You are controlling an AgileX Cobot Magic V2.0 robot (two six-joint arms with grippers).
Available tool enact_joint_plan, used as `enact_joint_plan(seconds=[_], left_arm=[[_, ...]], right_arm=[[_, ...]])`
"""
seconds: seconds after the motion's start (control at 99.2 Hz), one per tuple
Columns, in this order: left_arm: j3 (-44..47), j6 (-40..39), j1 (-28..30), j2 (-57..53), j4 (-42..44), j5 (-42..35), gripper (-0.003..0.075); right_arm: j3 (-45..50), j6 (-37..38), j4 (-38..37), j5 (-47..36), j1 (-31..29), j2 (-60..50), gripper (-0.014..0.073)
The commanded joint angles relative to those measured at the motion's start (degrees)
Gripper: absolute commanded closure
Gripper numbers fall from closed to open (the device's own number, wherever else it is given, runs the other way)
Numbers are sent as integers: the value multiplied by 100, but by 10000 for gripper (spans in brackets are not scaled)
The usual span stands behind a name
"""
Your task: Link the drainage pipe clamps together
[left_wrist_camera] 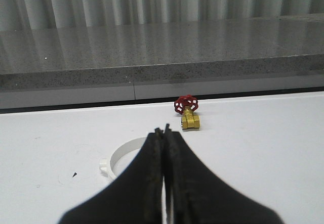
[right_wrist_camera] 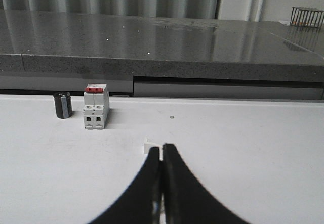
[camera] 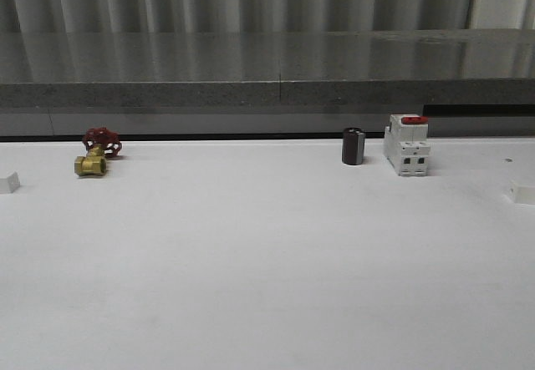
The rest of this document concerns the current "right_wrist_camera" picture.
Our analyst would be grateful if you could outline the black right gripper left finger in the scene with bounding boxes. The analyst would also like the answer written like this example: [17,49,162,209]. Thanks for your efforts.
[91,147,162,223]

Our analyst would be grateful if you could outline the black cylindrical capacitor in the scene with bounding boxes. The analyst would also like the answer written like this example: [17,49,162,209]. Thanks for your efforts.
[53,91,72,119]

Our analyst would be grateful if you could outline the dark wire rack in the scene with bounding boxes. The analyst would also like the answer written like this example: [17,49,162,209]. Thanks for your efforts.
[289,7,323,29]

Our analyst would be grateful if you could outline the grey stone counter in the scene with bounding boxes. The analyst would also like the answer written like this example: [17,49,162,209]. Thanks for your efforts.
[1,10,323,100]

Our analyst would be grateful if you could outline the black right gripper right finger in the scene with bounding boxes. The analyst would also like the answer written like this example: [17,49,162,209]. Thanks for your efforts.
[163,144,246,223]

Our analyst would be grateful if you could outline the white half-ring clamp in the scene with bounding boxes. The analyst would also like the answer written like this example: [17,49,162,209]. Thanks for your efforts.
[143,137,163,160]

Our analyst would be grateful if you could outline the white circuit breaker red switch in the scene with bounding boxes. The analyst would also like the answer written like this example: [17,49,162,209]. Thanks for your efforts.
[83,84,110,129]

